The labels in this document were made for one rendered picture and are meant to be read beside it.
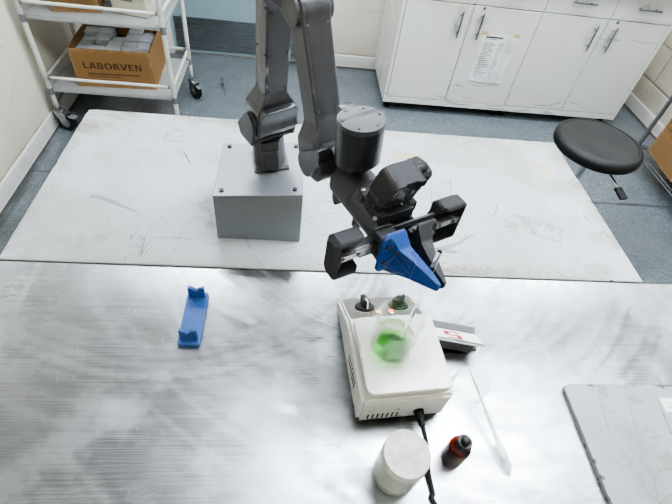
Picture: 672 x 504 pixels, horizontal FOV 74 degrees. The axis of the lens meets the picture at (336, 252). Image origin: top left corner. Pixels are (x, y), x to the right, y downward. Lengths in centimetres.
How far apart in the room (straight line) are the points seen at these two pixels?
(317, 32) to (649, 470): 74
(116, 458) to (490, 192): 89
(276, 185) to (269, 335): 26
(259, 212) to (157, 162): 33
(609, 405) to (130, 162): 100
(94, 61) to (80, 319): 206
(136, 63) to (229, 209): 193
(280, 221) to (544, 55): 264
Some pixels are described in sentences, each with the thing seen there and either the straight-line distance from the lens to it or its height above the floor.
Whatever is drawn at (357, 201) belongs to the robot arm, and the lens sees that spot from 55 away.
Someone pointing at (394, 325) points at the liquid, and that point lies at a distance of 63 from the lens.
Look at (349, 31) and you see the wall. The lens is 352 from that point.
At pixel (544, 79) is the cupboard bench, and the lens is 335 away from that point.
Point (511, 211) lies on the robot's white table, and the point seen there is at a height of 90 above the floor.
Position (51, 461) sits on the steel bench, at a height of 90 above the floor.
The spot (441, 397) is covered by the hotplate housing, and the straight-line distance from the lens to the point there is 66.
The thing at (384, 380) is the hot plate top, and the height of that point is 99.
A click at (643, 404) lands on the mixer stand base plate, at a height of 91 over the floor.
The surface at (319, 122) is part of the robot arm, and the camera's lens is 59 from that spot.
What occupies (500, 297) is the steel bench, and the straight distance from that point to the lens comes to 88.
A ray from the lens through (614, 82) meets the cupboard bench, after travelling 360.
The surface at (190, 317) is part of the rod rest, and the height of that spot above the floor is 91.
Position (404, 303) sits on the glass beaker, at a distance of 61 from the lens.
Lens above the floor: 153
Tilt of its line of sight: 48 degrees down
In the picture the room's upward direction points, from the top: 10 degrees clockwise
